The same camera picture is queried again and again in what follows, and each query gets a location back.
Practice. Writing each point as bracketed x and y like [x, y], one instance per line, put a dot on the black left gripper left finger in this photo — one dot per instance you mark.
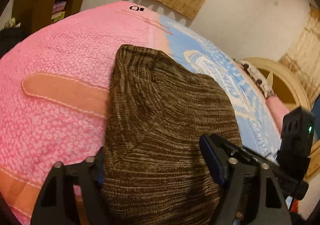
[56, 203]

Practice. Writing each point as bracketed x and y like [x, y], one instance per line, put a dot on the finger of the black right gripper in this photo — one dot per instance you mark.
[231, 149]

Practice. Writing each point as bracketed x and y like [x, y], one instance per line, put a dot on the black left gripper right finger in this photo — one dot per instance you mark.
[265, 201]

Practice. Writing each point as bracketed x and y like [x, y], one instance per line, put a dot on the brown knitted sweater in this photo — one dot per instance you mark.
[154, 172]

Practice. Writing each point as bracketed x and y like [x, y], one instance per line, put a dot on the pink pillow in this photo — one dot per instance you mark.
[278, 110]

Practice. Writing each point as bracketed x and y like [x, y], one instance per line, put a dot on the white patterned pillow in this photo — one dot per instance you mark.
[258, 78]

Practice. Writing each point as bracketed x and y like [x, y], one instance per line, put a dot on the cream wooden headboard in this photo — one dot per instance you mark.
[287, 88]

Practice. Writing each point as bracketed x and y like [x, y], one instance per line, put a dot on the beige curtain on right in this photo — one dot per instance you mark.
[303, 58]

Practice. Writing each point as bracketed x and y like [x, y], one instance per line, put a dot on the pink and blue bed blanket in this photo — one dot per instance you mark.
[54, 86]

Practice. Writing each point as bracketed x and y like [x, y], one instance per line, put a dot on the small black device on bed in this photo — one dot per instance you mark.
[137, 8]

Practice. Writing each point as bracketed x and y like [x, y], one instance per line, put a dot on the black bag on floor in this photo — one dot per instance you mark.
[10, 36]

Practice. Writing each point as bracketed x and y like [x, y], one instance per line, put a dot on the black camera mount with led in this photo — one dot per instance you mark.
[296, 142]

